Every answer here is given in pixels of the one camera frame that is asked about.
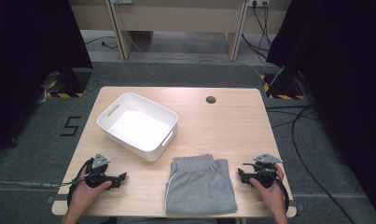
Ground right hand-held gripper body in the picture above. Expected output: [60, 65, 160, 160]
[242, 152, 285, 189]

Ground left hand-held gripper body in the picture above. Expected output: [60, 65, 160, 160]
[83, 152, 122, 190]

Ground grey pants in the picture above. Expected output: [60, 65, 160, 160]
[164, 153, 239, 215]

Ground white plastic bin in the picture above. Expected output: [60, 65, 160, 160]
[96, 91, 179, 162]

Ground person's left hand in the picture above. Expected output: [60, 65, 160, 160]
[68, 179, 113, 216]

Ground person's right hand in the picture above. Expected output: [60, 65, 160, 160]
[248, 163, 286, 216]

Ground black stand base striped tape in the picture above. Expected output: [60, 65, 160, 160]
[40, 68, 93, 99]
[259, 72, 309, 101]

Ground black curtain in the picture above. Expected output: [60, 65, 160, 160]
[265, 0, 376, 216]
[0, 0, 94, 157]

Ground beige wooden desk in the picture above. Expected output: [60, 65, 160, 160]
[68, 0, 293, 62]

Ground left hand-held gripper cable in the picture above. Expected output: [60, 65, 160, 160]
[0, 157, 96, 207]

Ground long black floor cable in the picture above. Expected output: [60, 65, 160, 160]
[265, 104, 356, 224]

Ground long white cable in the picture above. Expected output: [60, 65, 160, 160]
[122, 30, 285, 87]

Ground black cable bundle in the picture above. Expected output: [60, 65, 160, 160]
[241, 3, 273, 64]

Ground short black floor cable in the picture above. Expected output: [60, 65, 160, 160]
[83, 35, 118, 50]

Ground white wall socket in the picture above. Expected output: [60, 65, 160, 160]
[248, 0, 271, 8]

